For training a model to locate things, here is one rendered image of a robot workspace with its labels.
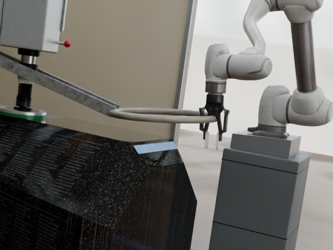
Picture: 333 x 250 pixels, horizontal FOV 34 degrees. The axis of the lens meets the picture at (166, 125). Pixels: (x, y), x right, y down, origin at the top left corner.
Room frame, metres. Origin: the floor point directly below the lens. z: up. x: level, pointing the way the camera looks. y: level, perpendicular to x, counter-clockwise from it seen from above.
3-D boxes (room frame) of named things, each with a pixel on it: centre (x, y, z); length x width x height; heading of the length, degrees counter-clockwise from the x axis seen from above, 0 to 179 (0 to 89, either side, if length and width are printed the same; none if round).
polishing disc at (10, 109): (2.50, 0.66, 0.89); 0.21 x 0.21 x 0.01
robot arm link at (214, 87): (2.35, -0.19, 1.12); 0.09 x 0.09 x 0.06
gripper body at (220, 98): (2.35, -0.19, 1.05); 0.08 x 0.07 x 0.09; 69
